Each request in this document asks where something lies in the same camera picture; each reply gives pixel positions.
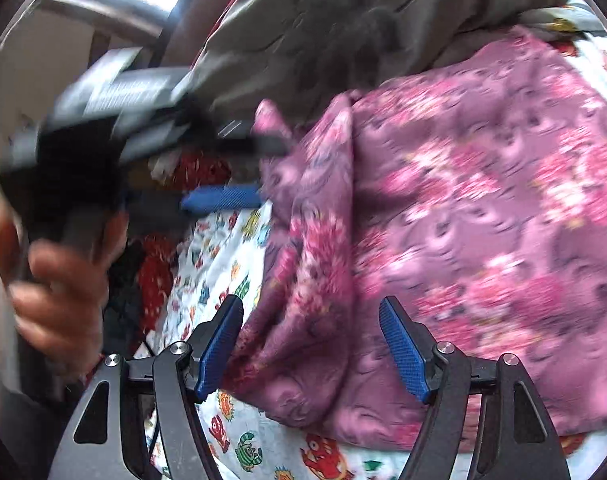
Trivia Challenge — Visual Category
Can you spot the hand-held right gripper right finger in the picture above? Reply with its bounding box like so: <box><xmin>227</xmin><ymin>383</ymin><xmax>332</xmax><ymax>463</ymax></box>
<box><xmin>378</xmin><ymin>296</ymin><xmax>571</xmax><ymax>480</ymax></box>

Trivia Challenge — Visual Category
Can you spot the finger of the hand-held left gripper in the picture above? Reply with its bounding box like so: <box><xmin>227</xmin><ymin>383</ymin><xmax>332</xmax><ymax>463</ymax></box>
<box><xmin>127</xmin><ymin>184</ymin><xmax>265</xmax><ymax>226</ymax></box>
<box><xmin>176</xmin><ymin>119</ymin><xmax>291</xmax><ymax>159</ymax></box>

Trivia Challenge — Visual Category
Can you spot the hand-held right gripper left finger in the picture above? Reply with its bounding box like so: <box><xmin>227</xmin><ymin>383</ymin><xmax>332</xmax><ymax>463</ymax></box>
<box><xmin>48</xmin><ymin>295</ymin><xmax>245</xmax><ymax>480</ymax></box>

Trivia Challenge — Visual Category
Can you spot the pink floral garment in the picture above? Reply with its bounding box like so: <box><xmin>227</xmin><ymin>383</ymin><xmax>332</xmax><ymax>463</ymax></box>
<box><xmin>218</xmin><ymin>25</ymin><xmax>607</xmax><ymax>453</ymax></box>

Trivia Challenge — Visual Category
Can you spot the person's left hand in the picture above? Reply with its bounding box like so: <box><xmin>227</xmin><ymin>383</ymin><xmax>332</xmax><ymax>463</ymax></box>
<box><xmin>0</xmin><ymin>194</ymin><xmax>130</xmax><ymax>382</ymax></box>

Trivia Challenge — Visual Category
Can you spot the white cartoon print bedsheet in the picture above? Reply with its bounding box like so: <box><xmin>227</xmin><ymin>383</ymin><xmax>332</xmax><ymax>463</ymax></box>
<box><xmin>133</xmin><ymin>4</ymin><xmax>607</xmax><ymax>480</ymax></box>

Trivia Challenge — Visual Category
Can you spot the dark fuzzy cloth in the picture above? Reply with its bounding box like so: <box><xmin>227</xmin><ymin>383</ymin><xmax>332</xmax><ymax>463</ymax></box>
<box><xmin>278</xmin><ymin>0</ymin><xmax>404</xmax><ymax>92</ymax></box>

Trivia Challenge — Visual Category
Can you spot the grey cloth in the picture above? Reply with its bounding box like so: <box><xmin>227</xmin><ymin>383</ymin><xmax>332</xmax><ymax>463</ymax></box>
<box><xmin>193</xmin><ymin>0</ymin><xmax>587</xmax><ymax>126</ymax></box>

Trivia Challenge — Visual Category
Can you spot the dark curved rail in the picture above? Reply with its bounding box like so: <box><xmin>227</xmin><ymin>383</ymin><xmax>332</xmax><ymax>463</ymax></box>
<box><xmin>40</xmin><ymin>0</ymin><xmax>173</xmax><ymax>41</ymax></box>

